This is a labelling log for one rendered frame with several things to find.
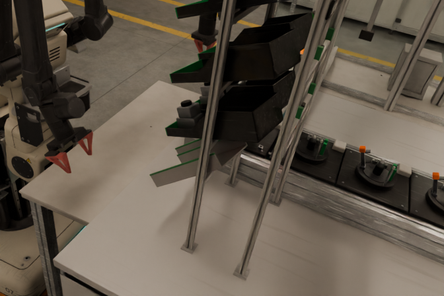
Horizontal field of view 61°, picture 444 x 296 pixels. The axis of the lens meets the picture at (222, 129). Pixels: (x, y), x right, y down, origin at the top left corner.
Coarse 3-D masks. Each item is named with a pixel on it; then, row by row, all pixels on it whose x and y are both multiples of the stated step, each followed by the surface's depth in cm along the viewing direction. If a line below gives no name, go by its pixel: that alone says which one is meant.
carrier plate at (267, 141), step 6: (270, 132) 149; (276, 132) 150; (264, 138) 145; (270, 138) 146; (276, 138) 149; (252, 144) 141; (258, 144) 141; (264, 144) 142; (270, 144) 142; (246, 150) 138; (252, 150) 138; (258, 150) 138; (264, 150) 139; (264, 156) 136
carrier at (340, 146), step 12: (300, 144) 142; (312, 144) 138; (324, 144) 136; (336, 144) 146; (300, 156) 137; (312, 156) 137; (324, 156) 138; (336, 156) 143; (300, 168) 133; (312, 168) 134; (324, 168) 136; (336, 168) 137; (324, 180) 131
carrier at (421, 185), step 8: (416, 176) 140; (424, 176) 141; (416, 184) 136; (424, 184) 137; (432, 184) 138; (440, 184) 138; (416, 192) 133; (424, 192) 133; (432, 192) 129; (440, 192) 131; (408, 200) 131; (416, 200) 129; (424, 200) 130; (432, 200) 127; (440, 200) 128; (408, 208) 127; (416, 208) 126; (424, 208) 126; (432, 208) 127; (440, 208) 125; (416, 216) 123; (424, 216) 123; (432, 216) 124; (440, 216) 125; (432, 224) 122; (440, 224) 121
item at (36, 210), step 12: (36, 204) 124; (36, 216) 128; (48, 216) 130; (36, 228) 131; (48, 228) 132; (48, 240) 134; (48, 252) 137; (48, 264) 142; (48, 276) 148; (48, 288) 152; (60, 288) 154
